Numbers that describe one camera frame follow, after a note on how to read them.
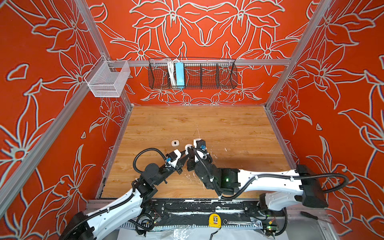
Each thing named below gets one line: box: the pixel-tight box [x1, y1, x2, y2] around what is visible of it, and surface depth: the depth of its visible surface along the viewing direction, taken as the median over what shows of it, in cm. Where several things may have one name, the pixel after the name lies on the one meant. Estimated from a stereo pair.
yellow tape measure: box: [208, 213, 222, 228], surface depth 70 cm
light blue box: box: [175, 62, 185, 89], surface depth 91 cm
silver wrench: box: [223, 219, 258, 226], surface depth 71 cm
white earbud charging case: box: [171, 139, 180, 147], surface depth 97 cm
